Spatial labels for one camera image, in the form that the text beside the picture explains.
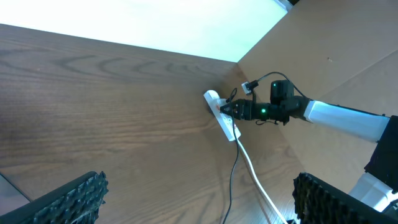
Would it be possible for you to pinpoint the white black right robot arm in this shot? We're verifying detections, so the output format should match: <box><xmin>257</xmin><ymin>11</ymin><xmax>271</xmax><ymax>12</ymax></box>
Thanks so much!
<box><xmin>218</xmin><ymin>80</ymin><xmax>397</xmax><ymax>212</ymax></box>

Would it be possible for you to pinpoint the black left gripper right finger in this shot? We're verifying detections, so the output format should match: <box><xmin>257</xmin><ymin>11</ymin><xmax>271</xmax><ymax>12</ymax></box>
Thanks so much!
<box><xmin>292</xmin><ymin>172</ymin><xmax>397</xmax><ymax>224</ymax></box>

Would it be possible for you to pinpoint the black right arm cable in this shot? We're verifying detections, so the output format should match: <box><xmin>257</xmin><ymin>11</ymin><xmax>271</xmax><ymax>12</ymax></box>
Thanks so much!
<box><xmin>251</xmin><ymin>71</ymin><xmax>310</xmax><ymax>100</ymax></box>

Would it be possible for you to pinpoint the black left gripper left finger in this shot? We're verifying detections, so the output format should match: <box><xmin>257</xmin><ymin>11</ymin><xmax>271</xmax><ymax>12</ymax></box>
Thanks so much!
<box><xmin>1</xmin><ymin>171</ymin><xmax>109</xmax><ymax>224</ymax></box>

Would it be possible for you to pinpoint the white power strip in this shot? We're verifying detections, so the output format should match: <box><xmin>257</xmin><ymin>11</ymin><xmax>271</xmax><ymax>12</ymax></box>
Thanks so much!
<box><xmin>203</xmin><ymin>90</ymin><xmax>241</xmax><ymax>141</ymax></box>

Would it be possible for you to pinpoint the Galaxy S25 Ultra smartphone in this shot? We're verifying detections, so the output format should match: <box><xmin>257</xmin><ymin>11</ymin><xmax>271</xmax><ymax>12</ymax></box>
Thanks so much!
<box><xmin>0</xmin><ymin>174</ymin><xmax>30</xmax><ymax>215</ymax></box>

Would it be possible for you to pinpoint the black charging cable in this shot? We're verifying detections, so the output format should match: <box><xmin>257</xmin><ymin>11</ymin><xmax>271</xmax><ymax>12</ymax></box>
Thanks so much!
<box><xmin>221</xmin><ymin>87</ymin><xmax>240</xmax><ymax>224</ymax></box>

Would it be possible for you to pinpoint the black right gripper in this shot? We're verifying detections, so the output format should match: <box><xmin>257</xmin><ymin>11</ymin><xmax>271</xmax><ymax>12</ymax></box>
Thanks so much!
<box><xmin>220</xmin><ymin>99</ymin><xmax>257</xmax><ymax>121</ymax></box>

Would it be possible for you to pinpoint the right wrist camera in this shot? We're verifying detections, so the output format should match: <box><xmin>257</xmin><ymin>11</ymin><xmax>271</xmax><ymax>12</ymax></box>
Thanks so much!
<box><xmin>241</xmin><ymin>80</ymin><xmax>259</xmax><ymax>95</ymax></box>

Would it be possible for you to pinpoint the white power strip cord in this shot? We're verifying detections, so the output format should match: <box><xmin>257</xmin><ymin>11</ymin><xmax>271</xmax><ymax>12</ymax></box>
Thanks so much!
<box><xmin>236</xmin><ymin>138</ymin><xmax>290</xmax><ymax>224</ymax></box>

